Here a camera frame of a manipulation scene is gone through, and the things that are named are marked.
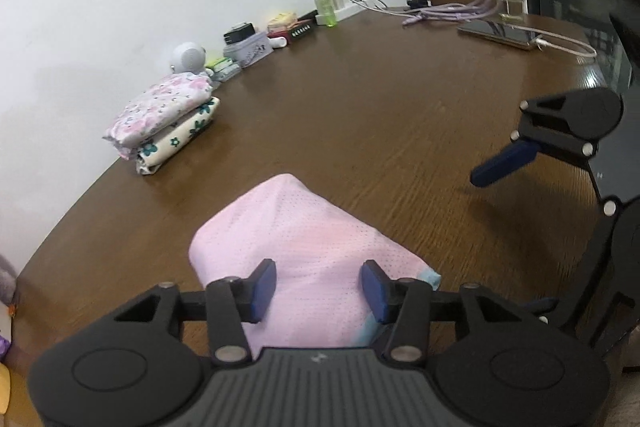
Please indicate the small orange thing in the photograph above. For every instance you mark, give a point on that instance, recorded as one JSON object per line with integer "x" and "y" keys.
{"x": 11, "y": 309}

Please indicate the white astronaut speaker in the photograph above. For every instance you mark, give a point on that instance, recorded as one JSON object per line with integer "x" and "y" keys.
{"x": 187, "y": 57}

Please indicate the yellow mug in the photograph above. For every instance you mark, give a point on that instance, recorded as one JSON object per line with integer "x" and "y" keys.
{"x": 4, "y": 387}

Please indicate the green liquid bottle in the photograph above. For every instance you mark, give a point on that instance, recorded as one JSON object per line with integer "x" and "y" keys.
{"x": 325, "y": 12}

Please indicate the grey tin box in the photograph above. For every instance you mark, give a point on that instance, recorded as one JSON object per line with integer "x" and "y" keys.
{"x": 250, "y": 51}

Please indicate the folded pink floral cloth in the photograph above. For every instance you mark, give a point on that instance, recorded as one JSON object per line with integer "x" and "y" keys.
{"x": 160, "y": 112}

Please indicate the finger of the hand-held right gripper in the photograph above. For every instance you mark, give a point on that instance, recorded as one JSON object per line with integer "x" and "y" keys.
{"x": 582, "y": 292}
{"x": 502, "y": 164}

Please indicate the pink and blue tank top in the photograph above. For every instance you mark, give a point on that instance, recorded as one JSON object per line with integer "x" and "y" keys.
{"x": 310, "y": 247}

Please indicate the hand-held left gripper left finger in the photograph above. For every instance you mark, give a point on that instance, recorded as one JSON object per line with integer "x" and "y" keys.
{"x": 264, "y": 292}

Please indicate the smartphone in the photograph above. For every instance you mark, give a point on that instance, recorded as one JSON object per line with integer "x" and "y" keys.
{"x": 500, "y": 34}

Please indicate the black charger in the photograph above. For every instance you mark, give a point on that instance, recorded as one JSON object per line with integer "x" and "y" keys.
{"x": 239, "y": 33}

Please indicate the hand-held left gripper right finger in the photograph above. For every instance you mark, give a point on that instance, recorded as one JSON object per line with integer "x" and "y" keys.
{"x": 375, "y": 294}

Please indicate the white tube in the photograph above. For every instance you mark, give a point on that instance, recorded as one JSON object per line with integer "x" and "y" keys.
{"x": 277, "y": 42}

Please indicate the black box with white print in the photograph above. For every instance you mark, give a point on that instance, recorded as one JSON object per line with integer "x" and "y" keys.
{"x": 301, "y": 31}

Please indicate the folded cream green-flower cloth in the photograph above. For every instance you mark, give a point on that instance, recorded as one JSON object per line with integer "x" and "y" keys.
{"x": 185, "y": 134}

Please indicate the white power strip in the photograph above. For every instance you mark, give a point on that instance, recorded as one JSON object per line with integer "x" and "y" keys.
{"x": 350, "y": 11}

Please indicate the green white small box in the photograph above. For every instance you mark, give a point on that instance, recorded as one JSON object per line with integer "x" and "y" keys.
{"x": 224, "y": 69}

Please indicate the purple tissue pack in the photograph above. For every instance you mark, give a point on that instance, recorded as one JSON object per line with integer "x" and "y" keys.
{"x": 4, "y": 346}

